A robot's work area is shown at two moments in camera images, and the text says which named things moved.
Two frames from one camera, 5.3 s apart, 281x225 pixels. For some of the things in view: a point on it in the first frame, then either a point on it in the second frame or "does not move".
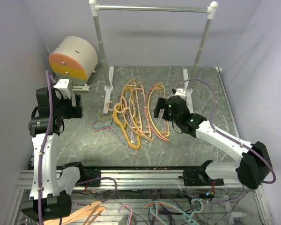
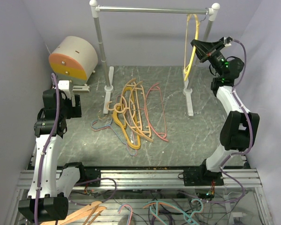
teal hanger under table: [187, 217] does not move
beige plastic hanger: [133, 127] → [138, 109]
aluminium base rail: [129, 179] does not move
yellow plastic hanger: [167, 135] → [186, 71]
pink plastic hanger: [148, 122] does not move
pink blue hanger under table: [130, 214] does not move
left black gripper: [75, 112] does not move
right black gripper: [162, 103] → [203, 49]
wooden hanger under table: [86, 212] does not move
